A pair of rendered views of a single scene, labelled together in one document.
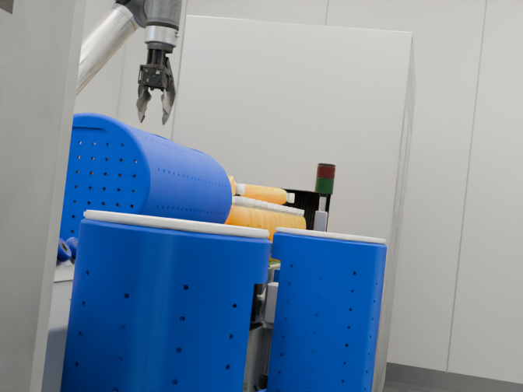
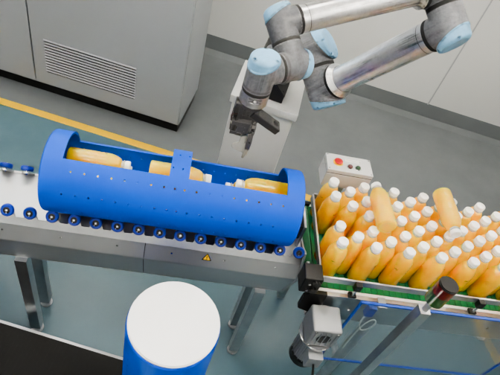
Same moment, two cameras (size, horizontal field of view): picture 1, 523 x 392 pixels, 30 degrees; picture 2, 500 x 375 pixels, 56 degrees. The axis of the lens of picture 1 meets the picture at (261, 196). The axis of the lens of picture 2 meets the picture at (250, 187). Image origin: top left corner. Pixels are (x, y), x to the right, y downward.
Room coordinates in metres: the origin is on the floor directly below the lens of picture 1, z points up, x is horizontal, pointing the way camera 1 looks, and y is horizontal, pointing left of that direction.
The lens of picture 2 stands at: (2.27, -0.84, 2.36)
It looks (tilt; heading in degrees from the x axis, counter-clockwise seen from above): 46 degrees down; 68
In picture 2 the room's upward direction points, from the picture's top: 18 degrees clockwise
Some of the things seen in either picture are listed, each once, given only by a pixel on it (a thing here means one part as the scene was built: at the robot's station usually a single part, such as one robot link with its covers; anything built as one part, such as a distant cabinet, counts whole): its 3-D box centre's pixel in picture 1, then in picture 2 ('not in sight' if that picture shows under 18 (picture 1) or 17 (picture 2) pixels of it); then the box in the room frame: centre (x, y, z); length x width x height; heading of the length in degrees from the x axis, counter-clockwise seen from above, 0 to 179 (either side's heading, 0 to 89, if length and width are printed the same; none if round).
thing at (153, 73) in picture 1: (156, 68); (245, 116); (2.65, 0.32, 1.43); 0.09 x 0.08 x 0.12; 170
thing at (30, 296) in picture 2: not in sight; (30, 295); (1.89, 0.32, 0.31); 0.06 x 0.06 x 0.63; 80
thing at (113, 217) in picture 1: (177, 224); not in sight; (1.46, 0.12, 1.03); 0.28 x 0.28 x 0.01
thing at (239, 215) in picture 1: (237, 233); (332, 258); (3.04, 0.06, 1.00); 0.07 x 0.07 x 0.19
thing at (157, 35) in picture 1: (162, 38); (254, 97); (2.65, 0.32, 1.51); 0.10 x 0.09 x 0.05; 80
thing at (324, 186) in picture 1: (324, 186); (437, 296); (3.26, -0.21, 1.18); 0.06 x 0.06 x 0.05
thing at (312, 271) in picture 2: not in sight; (309, 277); (2.95, 0.01, 0.95); 0.10 x 0.07 x 0.10; 80
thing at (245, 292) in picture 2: not in sight; (245, 295); (2.89, 0.30, 0.31); 0.06 x 0.06 x 0.63; 80
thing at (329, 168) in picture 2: not in sight; (345, 172); (3.19, 0.47, 1.05); 0.20 x 0.10 x 0.10; 170
